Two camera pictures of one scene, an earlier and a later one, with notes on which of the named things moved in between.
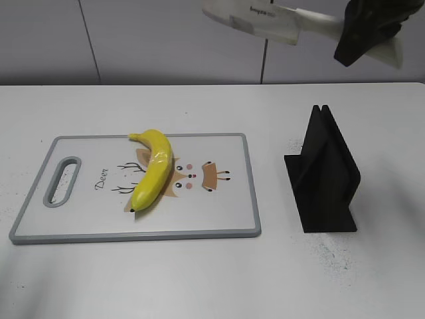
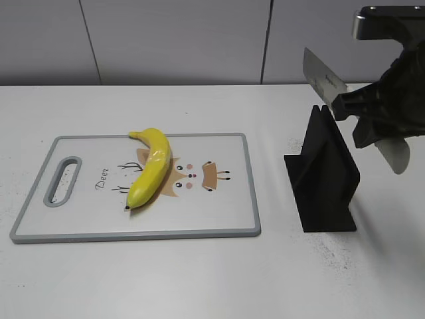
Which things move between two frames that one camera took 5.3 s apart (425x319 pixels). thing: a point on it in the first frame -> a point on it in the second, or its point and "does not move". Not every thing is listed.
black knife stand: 324,177 does not move
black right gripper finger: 368,22 -> 403,122
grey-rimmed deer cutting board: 83,191 does not move
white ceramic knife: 284,23 -> 395,153
